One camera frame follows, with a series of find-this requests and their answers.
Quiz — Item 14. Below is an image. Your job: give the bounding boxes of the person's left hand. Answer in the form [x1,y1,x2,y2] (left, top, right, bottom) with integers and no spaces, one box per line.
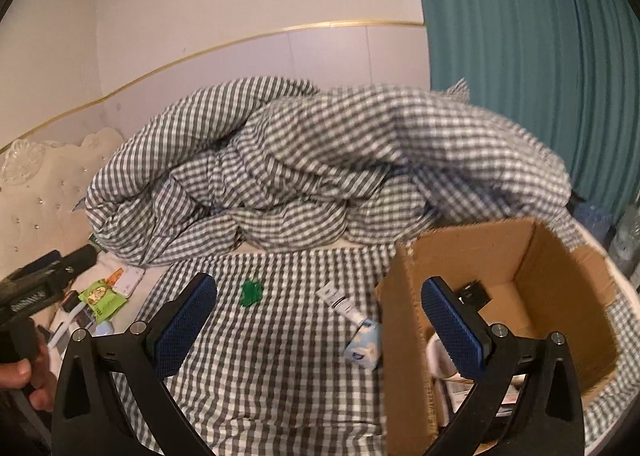
[0,333,58,412]

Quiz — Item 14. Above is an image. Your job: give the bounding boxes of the white tube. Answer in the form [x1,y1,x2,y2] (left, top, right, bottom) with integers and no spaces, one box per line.
[316,285,373,327]

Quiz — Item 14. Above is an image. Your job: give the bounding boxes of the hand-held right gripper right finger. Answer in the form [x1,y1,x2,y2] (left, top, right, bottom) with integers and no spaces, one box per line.
[420,276,586,456]

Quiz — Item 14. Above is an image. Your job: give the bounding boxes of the cream tufted headboard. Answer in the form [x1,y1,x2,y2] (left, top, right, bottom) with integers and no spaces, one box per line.
[0,128,123,282]

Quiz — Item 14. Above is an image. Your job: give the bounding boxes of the grey checked duvet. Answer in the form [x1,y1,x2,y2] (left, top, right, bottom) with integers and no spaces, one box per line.
[85,76,573,267]

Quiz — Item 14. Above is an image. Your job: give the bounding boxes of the white blue tissue pack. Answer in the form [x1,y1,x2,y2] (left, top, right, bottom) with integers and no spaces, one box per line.
[344,320,385,370]

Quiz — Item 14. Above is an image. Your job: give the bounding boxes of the large clear water bottle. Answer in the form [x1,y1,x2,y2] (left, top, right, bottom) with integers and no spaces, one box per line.
[607,206,640,287]

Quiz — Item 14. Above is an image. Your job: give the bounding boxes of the green snack packet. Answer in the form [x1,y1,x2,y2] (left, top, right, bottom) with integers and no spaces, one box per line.
[77,278,126,323]

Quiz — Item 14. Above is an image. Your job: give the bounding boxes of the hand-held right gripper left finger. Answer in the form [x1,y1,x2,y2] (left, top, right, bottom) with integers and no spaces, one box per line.
[51,272,218,456]

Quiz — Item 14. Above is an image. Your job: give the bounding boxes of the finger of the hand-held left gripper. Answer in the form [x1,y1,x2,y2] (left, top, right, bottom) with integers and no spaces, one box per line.
[50,243,98,282]

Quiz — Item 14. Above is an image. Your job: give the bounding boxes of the blue wrapped bottle pack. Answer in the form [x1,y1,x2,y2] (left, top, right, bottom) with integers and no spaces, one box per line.
[572,201,613,237]

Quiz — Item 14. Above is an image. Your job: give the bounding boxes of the white card packet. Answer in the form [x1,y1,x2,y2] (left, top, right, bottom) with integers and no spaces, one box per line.
[112,267,146,298]

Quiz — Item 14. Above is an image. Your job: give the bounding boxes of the brown cardboard box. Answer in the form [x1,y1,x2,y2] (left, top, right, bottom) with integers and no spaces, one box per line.
[375,217,621,456]

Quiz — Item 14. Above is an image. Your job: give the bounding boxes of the teal curtain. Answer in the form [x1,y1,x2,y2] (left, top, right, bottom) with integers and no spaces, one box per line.
[406,0,640,237]

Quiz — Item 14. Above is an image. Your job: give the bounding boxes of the small green plastic piece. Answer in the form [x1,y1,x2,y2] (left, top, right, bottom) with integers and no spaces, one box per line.
[240,279,265,308]

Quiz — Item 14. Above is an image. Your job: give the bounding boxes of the white toothbrush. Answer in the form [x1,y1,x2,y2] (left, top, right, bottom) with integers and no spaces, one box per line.
[47,301,86,349]

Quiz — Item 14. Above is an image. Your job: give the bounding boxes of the white bed mattress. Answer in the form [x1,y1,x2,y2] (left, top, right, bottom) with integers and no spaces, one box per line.
[30,246,636,456]

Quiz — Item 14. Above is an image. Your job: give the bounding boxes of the black square pouch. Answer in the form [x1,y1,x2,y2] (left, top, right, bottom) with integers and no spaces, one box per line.
[459,282,491,309]

